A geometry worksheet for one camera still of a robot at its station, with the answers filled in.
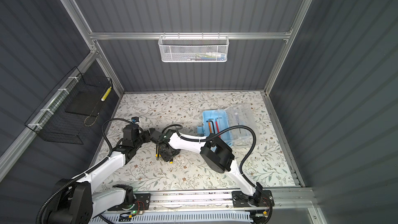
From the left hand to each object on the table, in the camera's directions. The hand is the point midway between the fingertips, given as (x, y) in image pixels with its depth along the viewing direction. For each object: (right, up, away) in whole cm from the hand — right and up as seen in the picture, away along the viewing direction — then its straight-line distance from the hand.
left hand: (146, 130), depth 88 cm
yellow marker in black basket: (-19, +20, -7) cm, 29 cm away
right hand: (+13, -16, 0) cm, 21 cm away
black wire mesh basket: (-31, +10, -16) cm, 36 cm away
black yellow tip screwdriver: (+15, -17, -3) cm, 23 cm away
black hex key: (+39, +1, +13) cm, 41 cm away
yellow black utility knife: (+6, -14, 0) cm, 15 cm away
